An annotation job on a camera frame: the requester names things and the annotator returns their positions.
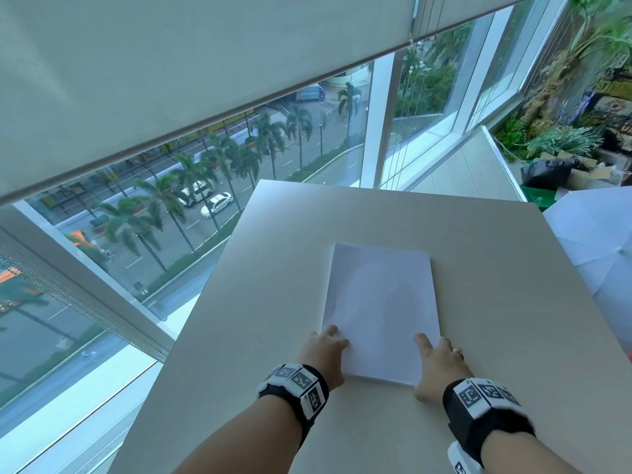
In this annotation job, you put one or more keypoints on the person's right thumb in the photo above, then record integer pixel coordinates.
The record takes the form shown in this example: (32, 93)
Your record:
(420, 389)

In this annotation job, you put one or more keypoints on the blue truck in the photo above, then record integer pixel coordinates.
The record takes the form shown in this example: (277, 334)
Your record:
(310, 93)

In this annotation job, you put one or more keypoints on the person's left hand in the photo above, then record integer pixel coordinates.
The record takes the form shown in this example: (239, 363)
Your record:
(321, 357)

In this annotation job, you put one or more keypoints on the white window ledge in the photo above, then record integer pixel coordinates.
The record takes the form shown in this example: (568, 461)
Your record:
(474, 165)

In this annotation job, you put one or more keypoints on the person's right hand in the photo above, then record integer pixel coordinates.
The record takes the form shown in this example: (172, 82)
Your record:
(442, 367)

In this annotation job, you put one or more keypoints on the row of palm trees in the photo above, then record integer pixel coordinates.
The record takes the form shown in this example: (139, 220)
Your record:
(207, 177)

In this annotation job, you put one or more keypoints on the person's right forearm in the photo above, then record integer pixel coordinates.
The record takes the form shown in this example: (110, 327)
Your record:
(523, 456)

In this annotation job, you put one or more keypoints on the white paper sheet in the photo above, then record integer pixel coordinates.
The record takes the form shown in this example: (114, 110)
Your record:
(382, 301)

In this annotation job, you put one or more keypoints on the cardboard box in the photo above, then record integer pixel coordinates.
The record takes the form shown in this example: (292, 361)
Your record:
(590, 175)

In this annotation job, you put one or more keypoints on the person's left fingers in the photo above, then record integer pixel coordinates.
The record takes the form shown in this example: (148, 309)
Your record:
(334, 336)

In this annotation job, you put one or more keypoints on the black wristband with marker tags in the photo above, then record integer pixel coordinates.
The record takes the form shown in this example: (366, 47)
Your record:
(486, 409)
(301, 389)

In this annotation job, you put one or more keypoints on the green potted plants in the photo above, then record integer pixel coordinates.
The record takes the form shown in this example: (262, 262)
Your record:
(568, 93)

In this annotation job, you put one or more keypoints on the white umbrella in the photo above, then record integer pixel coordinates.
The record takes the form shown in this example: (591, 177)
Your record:
(592, 241)

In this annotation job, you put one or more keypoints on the green bag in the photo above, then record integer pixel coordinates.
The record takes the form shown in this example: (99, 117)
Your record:
(538, 197)

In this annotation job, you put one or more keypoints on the black bag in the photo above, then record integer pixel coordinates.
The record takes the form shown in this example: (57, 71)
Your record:
(545, 172)

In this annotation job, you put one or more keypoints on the person's left forearm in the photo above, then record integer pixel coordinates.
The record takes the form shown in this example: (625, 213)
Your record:
(247, 439)

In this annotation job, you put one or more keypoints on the white roller blind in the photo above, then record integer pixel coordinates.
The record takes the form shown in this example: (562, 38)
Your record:
(173, 73)

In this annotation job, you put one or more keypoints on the white window frame post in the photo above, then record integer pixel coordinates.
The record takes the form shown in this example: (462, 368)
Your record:
(377, 123)

